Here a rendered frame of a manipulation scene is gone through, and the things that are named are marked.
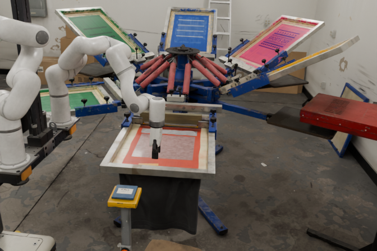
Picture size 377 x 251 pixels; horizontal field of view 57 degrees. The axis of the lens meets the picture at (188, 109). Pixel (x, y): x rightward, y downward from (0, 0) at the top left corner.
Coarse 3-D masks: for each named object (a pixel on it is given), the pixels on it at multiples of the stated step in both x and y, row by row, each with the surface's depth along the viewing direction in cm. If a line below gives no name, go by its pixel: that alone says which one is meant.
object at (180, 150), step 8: (176, 128) 228; (184, 128) 229; (192, 128) 229; (168, 136) 217; (176, 136) 217; (184, 136) 217; (192, 136) 218; (168, 144) 206; (176, 144) 207; (184, 144) 207; (192, 144) 208; (168, 152) 197; (176, 152) 197; (184, 152) 197; (192, 152) 198; (168, 160) 188; (176, 160) 189; (184, 160) 189; (192, 160) 189
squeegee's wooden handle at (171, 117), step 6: (144, 114) 225; (168, 114) 224; (174, 114) 224; (180, 114) 224; (186, 114) 224; (192, 114) 224; (198, 114) 225; (144, 120) 227; (168, 120) 226; (174, 120) 226; (180, 120) 225; (186, 120) 225; (192, 120) 225; (198, 120) 224
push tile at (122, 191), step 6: (120, 186) 161; (126, 186) 161; (132, 186) 161; (114, 192) 156; (120, 192) 156; (126, 192) 157; (132, 192) 157; (114, 198) 153; (120, 198) 153; (126, 198) 153; (132, 198) 153
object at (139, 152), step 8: (168, 128) 228; (136, 136) 215; (144, 136) 215; (136, 144) 205; (144, 144) 205; (160, 144) 206; (128, 152) 195; (136, 152) 195; (144, 152) 196; (160, 152) 196; (128, 160) 187; (136, 160) 187; (144, 160) 187; (152, 160) 188; (160, 160) 188
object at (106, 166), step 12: (120, 132) 211; (120, 144) 199; (108, 156) 183; (108, 168) 174; (120, 168) 173; (132, 168) 173; (144, 168) 173; (156, 168) 173; (168, 168) 174; (180, 168) 174; (192, 168) 175
